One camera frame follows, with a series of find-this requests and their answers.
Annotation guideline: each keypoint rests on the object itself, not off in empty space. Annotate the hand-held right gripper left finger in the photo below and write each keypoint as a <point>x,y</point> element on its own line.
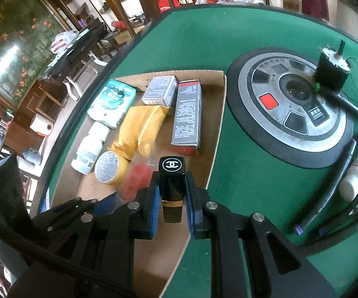
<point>154,211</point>

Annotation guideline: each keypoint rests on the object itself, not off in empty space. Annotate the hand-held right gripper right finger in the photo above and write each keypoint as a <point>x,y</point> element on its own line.
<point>193,211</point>

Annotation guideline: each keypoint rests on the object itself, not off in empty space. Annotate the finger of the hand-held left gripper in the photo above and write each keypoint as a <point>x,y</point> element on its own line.
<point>64,209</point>

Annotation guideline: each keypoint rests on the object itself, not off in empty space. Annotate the black gold lipstick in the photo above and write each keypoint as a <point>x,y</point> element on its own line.
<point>172,189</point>

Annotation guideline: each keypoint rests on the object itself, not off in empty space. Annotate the red item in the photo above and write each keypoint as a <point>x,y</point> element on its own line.
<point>135,177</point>

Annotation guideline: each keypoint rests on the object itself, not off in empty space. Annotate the yellow round jar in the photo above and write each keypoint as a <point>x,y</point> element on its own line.
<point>107,167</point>

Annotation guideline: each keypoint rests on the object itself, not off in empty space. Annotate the white pill bottle green label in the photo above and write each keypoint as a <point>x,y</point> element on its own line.
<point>89,152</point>

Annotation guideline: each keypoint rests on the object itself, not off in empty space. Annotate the mustard yellow snack packet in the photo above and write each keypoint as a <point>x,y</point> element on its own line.
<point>138,130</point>

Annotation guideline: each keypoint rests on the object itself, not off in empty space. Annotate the cardboard tray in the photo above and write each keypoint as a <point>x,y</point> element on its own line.
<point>211,124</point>

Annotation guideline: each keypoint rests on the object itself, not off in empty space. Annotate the grey glue box red ends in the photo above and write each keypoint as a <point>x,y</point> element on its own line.
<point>186,121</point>

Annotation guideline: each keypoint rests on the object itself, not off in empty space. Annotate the teal tissue pack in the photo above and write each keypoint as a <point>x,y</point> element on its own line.
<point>112,102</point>

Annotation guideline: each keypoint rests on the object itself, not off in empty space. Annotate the small cream tin box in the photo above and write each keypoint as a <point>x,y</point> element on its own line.
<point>160,88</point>

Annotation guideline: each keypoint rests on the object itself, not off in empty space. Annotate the black marker pen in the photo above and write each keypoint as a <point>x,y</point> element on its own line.
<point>343,223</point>
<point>331,186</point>

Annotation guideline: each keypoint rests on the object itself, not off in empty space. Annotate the white pill bottle red label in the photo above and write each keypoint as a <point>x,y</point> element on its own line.
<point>357,173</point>

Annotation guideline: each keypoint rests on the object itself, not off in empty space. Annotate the light blue jug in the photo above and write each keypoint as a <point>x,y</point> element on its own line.
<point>31,157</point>

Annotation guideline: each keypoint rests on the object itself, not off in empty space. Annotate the white paper roll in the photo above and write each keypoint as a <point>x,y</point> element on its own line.
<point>40,124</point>

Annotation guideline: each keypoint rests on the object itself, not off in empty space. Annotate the wooden side table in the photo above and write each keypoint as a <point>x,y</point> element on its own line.
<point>36,96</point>

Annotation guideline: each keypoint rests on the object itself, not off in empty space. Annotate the round grey control panel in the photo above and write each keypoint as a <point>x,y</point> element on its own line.
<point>253,124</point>

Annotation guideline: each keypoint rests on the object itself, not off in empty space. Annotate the glass table white legs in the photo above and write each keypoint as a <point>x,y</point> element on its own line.
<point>71,87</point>

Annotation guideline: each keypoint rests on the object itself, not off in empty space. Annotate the white plastic bag red print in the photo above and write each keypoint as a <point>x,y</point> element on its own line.
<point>62,40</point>

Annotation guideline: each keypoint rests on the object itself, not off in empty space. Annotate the brown cardboard box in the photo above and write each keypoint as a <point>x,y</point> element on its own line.
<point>124,38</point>

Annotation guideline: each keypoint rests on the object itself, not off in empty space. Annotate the black flat bar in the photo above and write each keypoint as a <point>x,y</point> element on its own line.
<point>346,102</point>

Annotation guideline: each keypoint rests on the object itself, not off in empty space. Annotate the black electric motor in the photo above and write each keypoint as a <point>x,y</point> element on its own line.
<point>331,71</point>

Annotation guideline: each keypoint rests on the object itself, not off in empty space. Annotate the red flat box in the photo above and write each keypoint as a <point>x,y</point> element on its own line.
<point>166,3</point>

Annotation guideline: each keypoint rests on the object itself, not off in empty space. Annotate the flower wall poster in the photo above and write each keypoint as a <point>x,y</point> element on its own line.
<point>11,31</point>

